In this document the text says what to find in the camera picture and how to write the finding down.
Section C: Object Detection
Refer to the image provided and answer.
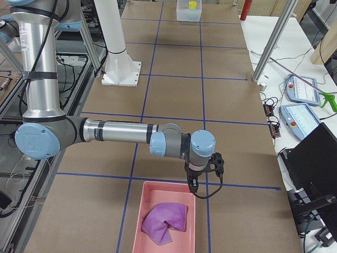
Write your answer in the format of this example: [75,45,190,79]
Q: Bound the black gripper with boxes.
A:
[184,163,210,193]

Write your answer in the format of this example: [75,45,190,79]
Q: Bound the purple cloth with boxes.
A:
[141,202,187,246]

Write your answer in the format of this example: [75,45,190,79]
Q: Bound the yellow plastic cup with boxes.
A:
[189,1,197,9]

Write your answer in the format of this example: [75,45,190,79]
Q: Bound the translucent plastic box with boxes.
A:
[176,0,202,22]

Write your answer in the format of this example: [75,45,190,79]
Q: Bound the pink plastic tray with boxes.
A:
[133,181,195,252]

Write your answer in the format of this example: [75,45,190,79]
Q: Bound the black laptop monitor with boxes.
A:
[280,123,336,213]

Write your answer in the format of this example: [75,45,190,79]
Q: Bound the lower teach pendant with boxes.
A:
[280,102,321,141]

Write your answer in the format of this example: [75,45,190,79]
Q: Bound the teach pendant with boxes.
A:
[280,102,321,141]
[286,74,321,106]

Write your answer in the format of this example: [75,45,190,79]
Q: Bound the upper teach pendant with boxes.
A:
[286,74,321,106]

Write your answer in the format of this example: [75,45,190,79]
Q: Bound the red fire extinguisher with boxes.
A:
[240,0,252,21]

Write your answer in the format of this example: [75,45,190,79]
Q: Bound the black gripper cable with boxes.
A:
[194,171,225,199]

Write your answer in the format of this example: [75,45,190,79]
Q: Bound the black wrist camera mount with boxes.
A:
[209,152,225,178]

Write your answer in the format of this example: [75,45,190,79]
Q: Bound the white pedestal column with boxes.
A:
[94,0,142,87]

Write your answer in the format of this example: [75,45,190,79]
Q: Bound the green handled grabber tool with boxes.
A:
[270,57,337,113]

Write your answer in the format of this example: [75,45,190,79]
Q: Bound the aluminium frame post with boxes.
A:
[252,0,298,83]

